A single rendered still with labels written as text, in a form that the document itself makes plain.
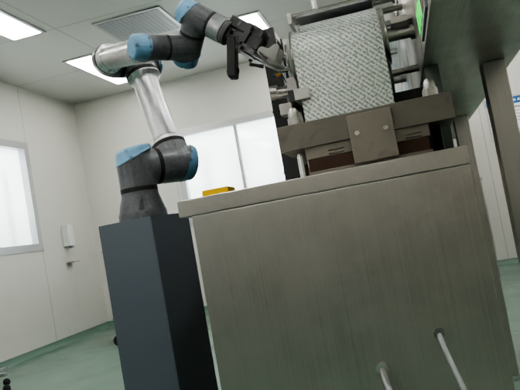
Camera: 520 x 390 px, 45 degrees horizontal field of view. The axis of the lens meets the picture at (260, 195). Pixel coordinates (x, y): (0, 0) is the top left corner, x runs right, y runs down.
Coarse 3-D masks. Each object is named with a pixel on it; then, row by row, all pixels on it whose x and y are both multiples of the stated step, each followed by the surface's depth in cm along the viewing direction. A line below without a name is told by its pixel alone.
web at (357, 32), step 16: (352, 16) 191; (368, 16) 169; (304, 32) 172; (320, 32) 169; (336, 32) 167; (352, 32) 166; (368, 32) 165; (304, 48) 168; (320, 48) 167; (336, 48) 167; (352, 48) 166; (368, 48) 165; (304, 64) 168
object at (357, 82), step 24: (384, 48) 164; (312, 72) 168; (336, 72) 166; (360, 72) 165; (384, 72) 164; (312, 96) 168; (336, 96) 166; (360, 96) 165; (384, 96) 164; (312, 120) 168
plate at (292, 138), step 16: (432, 96) 142; (448, 96) 141; (352, 112) 146; (400, 112) 143; (416, 112) 142; (432, 112) 142; (448, 112) 141; (288, 128) 149; (304, 128) 148; (320, 128) 147; (336, 128) 146; (400, 128) 144; (288, 144) 149; (304, 144) 148; (320, 144) 147
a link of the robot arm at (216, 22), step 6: (210, 18) 178; (216, 18) 178; (222, 18) 178; (210, 24) 178; (216, 24) 177; (222, 24) 177; (210, 30) 178; (216, 30) 178; (210, 36) 180; (216, 36) 178; (216, 42) 181
